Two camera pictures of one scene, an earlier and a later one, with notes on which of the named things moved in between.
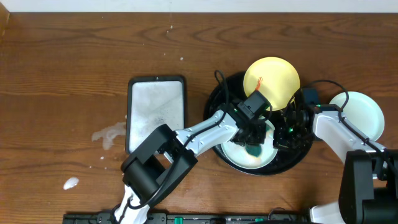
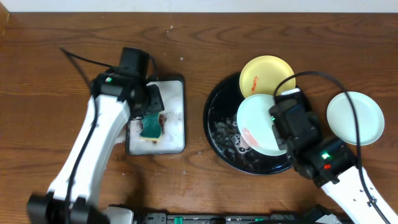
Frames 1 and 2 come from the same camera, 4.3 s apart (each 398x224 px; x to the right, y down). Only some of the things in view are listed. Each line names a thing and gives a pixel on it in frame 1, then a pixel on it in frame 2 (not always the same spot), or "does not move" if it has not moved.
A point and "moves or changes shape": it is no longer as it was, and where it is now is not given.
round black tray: x=225 y=94 does not move
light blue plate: x=238 y=154 moves or changes shape
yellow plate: x=275 y=78 does not move
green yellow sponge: x=254 y=150 -> x=152 y=130
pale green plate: x=361 y=111 does not move
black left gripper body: x=252 y=137 -> x=154 y=101
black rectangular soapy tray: x=153 y=101 does not move
